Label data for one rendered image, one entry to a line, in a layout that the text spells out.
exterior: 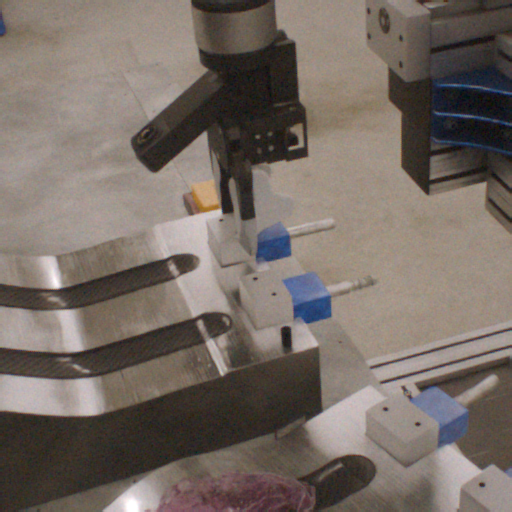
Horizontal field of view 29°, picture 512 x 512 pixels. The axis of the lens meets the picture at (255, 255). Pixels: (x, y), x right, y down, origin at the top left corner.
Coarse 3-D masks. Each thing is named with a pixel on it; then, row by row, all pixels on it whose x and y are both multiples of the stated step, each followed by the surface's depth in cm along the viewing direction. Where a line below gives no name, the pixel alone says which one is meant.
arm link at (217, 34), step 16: (272, 0) 88; (192, 16) 89; (208, 16) 86; (224, 16) 86; (240, 16) 86; (256, 16) 86; (272, 16) 88; (208, 32) 87; (224, 32) 87; (240, 32) 87; (256, 32) 87; (272, 32) 89; (208, 48) 88; (224, 48) 88; (240, 48) 87; (256, 48) 88
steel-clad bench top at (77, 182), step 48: (0, 96) 160; (48, 96) 159; (96, 96) 157; (144, 96) 156; (0, 144) 146; (48, 144) 145; (96, 144) 144; (192, 144) 142; (0, 192) 135; (48, 192) 134; (96, 192) 133; (144, 192) 132; (0, 240) 125; (48, 240) 124; (96, 240) 123; (336, 336) 105; (336, 384) 99
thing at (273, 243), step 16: (208, 224) 102; (224, 224) 102; (320, 224) 105; (208, 240) 104; (224, 240) 99; (272, 240) 102; (288, 240) 102; (224, 256) 100; (240, 256) 101; (256, 256) 102; (272, 256) 103; (288, 256) 103
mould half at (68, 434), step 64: (0, 256) 103; (64, 256) 106; (128, 256) 104; (0, 320) 93; (64, 320) 96; (128, 320) 96; (0, 384) 85; (64, 384) 88; (128, 384) 88; (192, 384) 87; (256, 384) 90; (320, 384) 92; (0, 448) 84; (64, 448) 86; (128, 448) 89; (192, 448) 91
